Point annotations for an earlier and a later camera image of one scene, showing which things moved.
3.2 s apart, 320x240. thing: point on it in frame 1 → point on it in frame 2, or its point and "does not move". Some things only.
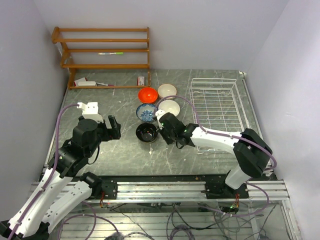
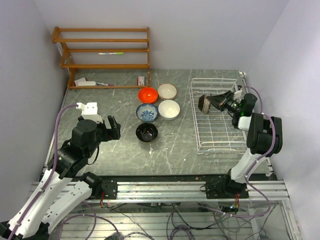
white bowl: x=169 y=106 does not move
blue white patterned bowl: x=146 y=112 does not move
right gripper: x=161 y=129 → x=220 y=101
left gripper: x=110 y=133 does not move
